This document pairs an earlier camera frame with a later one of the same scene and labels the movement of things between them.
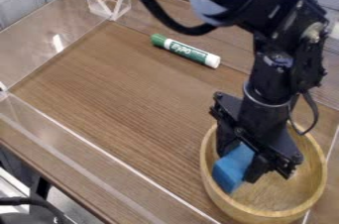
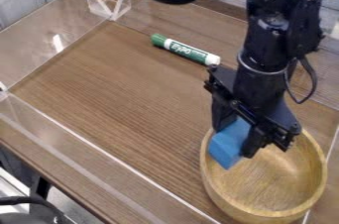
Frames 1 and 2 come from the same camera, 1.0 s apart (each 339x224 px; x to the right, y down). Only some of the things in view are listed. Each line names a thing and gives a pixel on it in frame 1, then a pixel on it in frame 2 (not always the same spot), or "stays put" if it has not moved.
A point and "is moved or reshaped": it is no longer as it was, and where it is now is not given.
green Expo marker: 190,52 stays put
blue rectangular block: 229,168 is moved or reshaped
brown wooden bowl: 270,199 stays put
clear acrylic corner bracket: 106,7 stays put
